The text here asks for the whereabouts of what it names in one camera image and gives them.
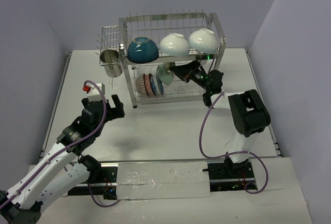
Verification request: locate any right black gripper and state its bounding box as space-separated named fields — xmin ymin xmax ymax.
xmin=171 ymin=59 xmax=212 ymax=92

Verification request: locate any pale green bowl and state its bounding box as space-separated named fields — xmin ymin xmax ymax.
xmin=156 ymin=62 xmax=175 ymax=86

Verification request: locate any white bowl top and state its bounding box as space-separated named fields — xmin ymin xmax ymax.
xmin=159 ymin=33 xmax=190 ymax=56

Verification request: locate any blue patterned bowl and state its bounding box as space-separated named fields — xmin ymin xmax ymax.
xmin=154 ymin=75 xmax=164 ymax=95

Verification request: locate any geometric patterned bowl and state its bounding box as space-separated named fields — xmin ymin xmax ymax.
xmin=135 ymin=74 xmax=147 ymax=96

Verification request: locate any white bowl dark rim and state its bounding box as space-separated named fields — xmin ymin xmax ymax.
xmin=188 ymin=28 xmax=219 ymax=54

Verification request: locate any floral patterned dark bowl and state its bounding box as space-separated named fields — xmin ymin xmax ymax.
xmin=144 ymin=73 xmax=155 ymax=96

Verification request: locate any teal bowl tan interior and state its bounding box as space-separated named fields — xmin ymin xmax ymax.
xmin=127 ymin=36 xmax=159 ymax=64

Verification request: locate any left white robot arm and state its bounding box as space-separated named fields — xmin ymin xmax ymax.
xmin=1 ymin=95 xmax=125 ymax=223

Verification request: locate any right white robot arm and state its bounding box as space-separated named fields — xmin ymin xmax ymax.
xmin=169 ymin=61 xmax=271 ymax=178

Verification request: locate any steel two-tier dish rack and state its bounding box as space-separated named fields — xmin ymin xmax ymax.
xmin=117 ymin=11 xmax=225 ymax=108

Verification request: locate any steel utensil cup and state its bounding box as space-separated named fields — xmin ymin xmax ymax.
xmin=99 ymin=49 xmax=123 ymax=78

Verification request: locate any white taped board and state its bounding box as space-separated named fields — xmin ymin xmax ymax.
xmin=116 ymin=161 xmax=210 ymax=200

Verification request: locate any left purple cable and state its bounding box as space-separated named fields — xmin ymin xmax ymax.
xmin=0 ymin=79 xmax=122 ymax=209

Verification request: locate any purple cable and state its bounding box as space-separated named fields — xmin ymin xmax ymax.
xmin=0 ymin=79 xmax=122 ymax=209
xmin=199 ymin=58 xmax=268 ymax=194

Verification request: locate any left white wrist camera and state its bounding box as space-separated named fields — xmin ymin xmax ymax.
xmin=82 ymin=82 xmax=105 ymax=101

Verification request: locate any black mounting rail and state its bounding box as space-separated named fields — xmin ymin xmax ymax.
xmin=67 ymin=161 xmax=256 ymax=200

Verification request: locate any wire side basket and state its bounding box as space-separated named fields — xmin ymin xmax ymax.
xmin=96 ymin=25 xmax=118 ymax=55

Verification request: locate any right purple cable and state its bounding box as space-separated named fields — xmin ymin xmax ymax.
xmin=199 ymin=58 xmax=268 ymax=194

